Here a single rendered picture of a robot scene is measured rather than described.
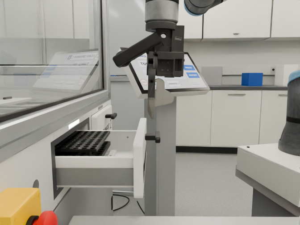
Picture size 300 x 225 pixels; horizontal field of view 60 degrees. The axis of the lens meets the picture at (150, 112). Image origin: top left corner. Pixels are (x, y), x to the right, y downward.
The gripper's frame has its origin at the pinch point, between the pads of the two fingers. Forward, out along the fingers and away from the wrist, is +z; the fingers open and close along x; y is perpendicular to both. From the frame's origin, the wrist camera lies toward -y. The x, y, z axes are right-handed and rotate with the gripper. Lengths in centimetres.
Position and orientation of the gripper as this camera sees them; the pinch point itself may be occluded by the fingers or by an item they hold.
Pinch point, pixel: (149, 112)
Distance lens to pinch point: 61.5
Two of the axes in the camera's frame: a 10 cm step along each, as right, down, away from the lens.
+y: 10.0, 0.3, 0.0
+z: -0.3, 9.9, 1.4
